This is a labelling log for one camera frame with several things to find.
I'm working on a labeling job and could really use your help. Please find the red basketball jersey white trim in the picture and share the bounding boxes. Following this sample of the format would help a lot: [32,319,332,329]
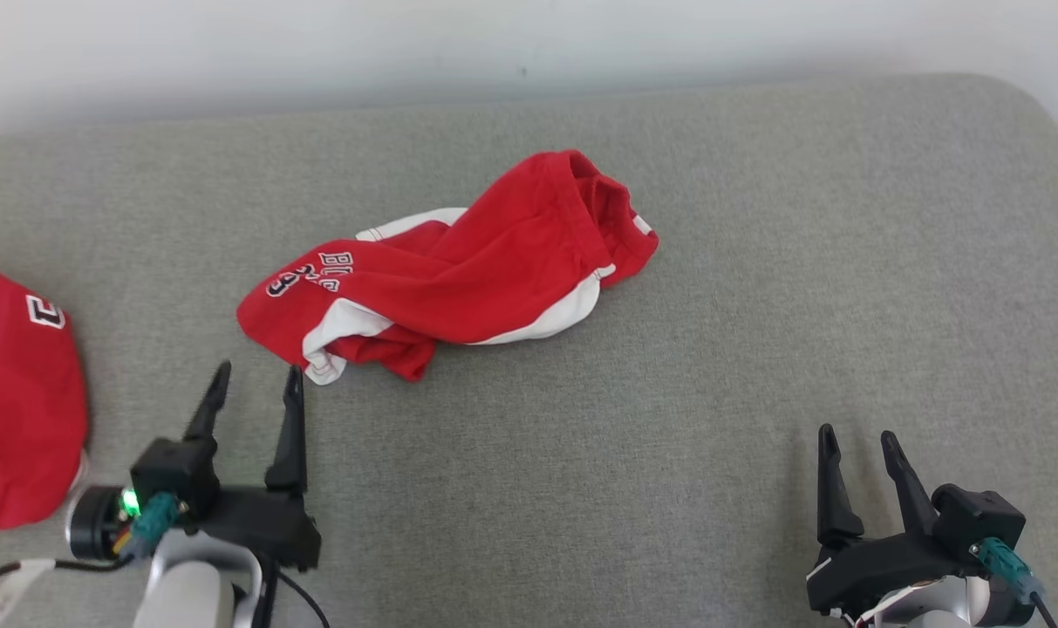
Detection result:
[0,256,90,536]

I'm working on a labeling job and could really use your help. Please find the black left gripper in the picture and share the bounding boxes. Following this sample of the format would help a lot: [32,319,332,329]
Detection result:
[184,360,323,573]

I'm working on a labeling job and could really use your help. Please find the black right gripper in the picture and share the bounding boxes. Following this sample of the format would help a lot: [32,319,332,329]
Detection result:
[805,424,976,619]

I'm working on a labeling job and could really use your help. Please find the teal right camera connector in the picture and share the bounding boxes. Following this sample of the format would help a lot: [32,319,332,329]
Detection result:
[970,537,1046,604]

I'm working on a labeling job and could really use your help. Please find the thin black cable white label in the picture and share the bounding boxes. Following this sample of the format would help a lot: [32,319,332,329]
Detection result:
[0,556,133,611]

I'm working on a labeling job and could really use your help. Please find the teal camera connector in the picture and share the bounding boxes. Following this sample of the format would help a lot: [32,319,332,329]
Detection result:
[126,492,182,559]
[970,537,1046,604]

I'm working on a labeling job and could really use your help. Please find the looping black left arm cable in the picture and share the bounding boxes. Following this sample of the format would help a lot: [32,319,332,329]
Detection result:
[271,567,331,628]

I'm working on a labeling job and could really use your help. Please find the teal left camera connector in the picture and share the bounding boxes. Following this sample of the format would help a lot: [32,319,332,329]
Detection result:
[126,492,182,559]

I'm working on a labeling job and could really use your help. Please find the red shorts with white stripes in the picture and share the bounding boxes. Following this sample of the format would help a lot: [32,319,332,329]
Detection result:
[236,149,660,386]

